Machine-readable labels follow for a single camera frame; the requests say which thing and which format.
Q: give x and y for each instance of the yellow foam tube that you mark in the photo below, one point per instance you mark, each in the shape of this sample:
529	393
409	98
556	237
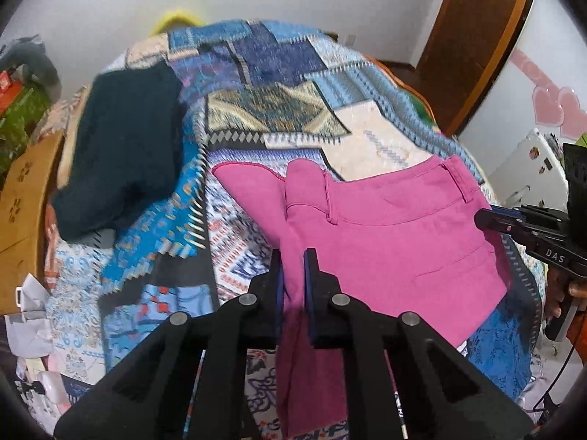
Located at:
175	19

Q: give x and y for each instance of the orange box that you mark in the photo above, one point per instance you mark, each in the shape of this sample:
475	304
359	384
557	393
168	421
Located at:
9	90

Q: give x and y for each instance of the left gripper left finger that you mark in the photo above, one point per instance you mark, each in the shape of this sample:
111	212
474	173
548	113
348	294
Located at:
259	313

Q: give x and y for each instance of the wooden lap desk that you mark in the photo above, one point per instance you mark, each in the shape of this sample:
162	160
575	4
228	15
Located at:
30	180

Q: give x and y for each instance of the dark navy folded garment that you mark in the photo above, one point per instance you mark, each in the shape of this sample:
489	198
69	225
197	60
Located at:
128	151

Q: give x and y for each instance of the orange green fleece blanket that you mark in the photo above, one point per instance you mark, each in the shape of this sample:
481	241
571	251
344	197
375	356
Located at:
423	107

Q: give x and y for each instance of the white wall socket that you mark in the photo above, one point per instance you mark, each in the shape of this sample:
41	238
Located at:
350	40

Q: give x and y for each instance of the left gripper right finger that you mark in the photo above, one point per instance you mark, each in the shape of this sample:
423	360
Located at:
329	311

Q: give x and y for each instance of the wooden door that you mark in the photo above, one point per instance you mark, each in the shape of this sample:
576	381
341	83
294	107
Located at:
467	47

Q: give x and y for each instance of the person right hand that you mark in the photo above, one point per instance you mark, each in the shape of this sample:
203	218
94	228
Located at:
559	286

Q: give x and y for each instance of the grey stuffed pillow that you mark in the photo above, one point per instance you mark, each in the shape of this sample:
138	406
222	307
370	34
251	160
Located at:
29	56

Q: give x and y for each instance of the green storage bin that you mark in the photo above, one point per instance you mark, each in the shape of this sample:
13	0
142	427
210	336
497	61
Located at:
19	121

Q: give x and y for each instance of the pink pants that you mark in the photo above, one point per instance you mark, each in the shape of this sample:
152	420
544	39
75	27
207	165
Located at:
401	241

